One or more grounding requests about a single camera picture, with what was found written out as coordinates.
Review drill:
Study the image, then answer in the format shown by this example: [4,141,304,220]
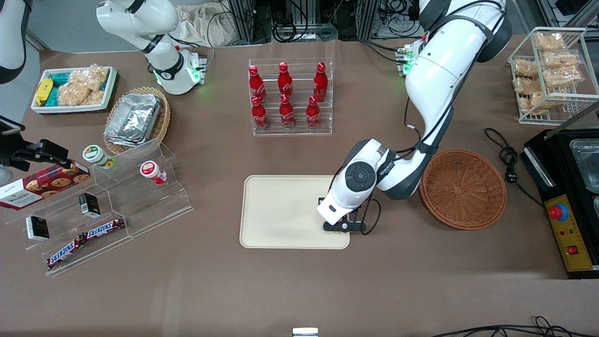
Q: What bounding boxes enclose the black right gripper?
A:
[0,136,72,172]

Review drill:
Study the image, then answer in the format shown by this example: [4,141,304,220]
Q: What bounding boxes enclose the white rectangular plastic tray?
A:
[31,66,117,115]

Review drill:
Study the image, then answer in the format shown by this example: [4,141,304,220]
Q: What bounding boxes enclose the beige serving tray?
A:
[240,175,351,249]

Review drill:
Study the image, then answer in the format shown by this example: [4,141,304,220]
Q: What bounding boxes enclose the oval wicker basket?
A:
[104,87,171,155]

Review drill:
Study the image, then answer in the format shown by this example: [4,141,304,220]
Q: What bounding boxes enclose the round brown wicker basket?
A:
[419,149,507,230]

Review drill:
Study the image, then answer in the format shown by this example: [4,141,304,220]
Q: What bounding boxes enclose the red tartan cookie box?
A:
[0,161,91,211]

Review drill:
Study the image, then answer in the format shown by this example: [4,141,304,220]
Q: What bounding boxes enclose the green-lid yogurt cup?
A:
[83,145,116,169]

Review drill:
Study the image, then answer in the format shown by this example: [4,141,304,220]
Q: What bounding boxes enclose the yellow snack pack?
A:
[35,78,53,106]

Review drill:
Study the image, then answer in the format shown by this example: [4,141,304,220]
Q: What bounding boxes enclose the clear rice cracker bag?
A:
[535,32,567,52]
[542,51,583,71]
[514,77,542,96]
[519,94,552,116]
[57,82,104,107]
[543,68,583,88]
[70,64,109,93]
[514,59,539,78]

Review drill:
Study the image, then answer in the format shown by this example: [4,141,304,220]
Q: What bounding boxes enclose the small black box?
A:
[79,192,101,217]
[25,216,50,241]

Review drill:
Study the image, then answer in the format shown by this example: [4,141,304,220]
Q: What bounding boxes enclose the aluminium foil container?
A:
[104,93,162,147]

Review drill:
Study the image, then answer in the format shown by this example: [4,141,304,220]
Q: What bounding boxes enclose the Snickers chocolate bar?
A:
[46,235,87,271]
[83,217,126,241]

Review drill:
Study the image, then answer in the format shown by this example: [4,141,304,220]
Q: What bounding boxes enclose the red-lid yogurt cup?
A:
[140,161,167,184]

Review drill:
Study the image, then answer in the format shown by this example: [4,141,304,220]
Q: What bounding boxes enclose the clear acrylic step stand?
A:
[5,138,194,277]

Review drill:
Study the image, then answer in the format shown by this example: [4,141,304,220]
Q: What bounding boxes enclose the clear acrylic bottle rack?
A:
[248,58,333,136]

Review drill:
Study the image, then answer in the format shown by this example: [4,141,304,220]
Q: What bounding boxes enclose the red cola bottle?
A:
[278,62,293,101]
[248,65,267,103]
[279,94,295,129]
[313,62,328,103]
[306,95,321,129]
[251,96,269,130]

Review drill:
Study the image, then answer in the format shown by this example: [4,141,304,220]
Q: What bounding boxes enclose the beige cloth bag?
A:
[175,4,244,47]

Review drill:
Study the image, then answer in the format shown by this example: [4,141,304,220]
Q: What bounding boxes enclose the black and yellow control box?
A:
[521,129,599,280]

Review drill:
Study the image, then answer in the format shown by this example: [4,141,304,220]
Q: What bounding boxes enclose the grey metal bar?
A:
[543,100,599,141]

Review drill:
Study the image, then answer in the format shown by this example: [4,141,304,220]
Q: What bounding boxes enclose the steel pan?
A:
[570,139,599,193]

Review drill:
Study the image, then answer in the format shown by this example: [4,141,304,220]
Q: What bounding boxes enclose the black power cable with plug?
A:
[484,127,546,209]

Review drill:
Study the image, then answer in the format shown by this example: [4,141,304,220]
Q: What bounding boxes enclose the black base cable bundle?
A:
[359,39,409,64]

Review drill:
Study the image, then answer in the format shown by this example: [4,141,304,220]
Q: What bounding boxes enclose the thin black floor cable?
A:
[431,316,599,337]

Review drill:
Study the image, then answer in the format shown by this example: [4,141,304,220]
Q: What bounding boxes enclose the coiled black cable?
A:
[273,19,310,43]

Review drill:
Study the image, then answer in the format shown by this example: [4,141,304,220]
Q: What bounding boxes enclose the aluminium frame profile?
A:
[358,0,380,40]
[228,0,256,45]

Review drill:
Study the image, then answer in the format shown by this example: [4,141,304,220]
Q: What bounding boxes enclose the white wire basket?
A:
[508,27,599,125]

